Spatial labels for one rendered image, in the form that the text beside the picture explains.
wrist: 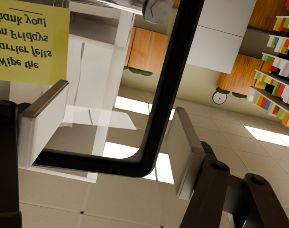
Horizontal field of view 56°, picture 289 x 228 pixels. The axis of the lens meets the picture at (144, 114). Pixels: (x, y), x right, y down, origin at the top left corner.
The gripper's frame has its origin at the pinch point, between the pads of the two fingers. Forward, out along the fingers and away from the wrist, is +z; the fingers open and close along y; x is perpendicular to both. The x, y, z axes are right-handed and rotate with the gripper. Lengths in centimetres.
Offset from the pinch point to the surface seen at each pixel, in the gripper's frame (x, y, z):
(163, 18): 7.1, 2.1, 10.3
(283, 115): -75, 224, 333
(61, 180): -138, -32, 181
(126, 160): -9.1, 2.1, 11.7
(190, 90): -118, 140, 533
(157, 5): 8.0, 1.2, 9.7
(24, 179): -138, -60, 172
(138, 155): -8.2, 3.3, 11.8
